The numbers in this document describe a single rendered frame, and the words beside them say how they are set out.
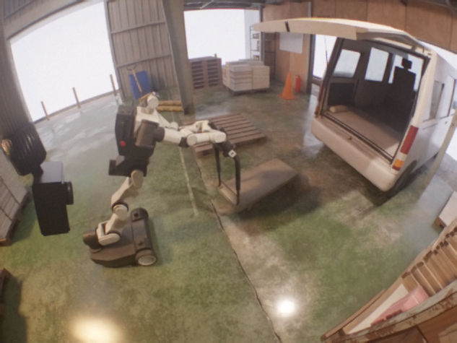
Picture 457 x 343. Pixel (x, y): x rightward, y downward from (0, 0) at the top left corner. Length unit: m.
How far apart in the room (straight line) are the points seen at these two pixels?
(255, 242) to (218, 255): 0.37
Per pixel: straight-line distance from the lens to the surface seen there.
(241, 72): 5.38
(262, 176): 2.21
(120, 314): 1.90
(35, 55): 10.59
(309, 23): 1.38
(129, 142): 1.29
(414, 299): 1.64
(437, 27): 4.21
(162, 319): 1.74
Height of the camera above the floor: 1.62
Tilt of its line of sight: 39 degrees down
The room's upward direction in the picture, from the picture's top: 3 degrees counter-clockwise
